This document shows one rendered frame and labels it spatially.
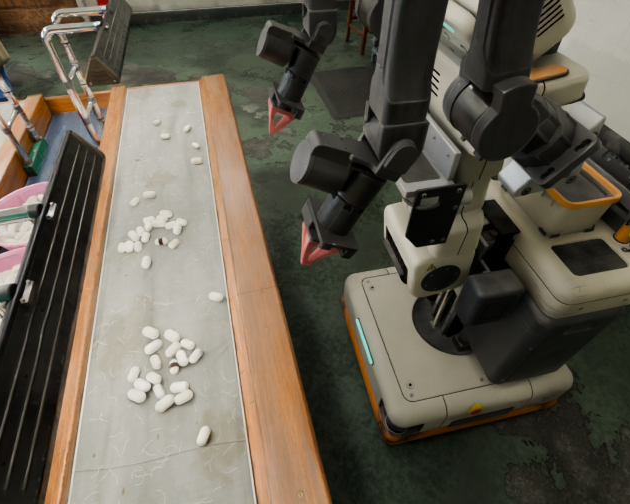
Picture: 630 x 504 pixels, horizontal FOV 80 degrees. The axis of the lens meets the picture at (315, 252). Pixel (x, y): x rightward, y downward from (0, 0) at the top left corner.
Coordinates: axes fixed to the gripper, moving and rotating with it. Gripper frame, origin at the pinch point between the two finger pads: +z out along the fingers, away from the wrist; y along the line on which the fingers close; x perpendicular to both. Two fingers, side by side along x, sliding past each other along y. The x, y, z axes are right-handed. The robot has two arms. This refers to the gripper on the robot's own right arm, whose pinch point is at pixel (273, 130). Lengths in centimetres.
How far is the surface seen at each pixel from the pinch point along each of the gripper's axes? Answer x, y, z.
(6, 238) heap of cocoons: -55, -7, 59
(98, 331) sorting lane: -29, 30, 44
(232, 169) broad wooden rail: 0.2, -19.9, 26.2
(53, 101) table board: -60, -91, 62
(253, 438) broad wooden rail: -2, 60, 29
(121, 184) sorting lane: -30, -23, 45
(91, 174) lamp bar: -34.5, 19.7, 10.1
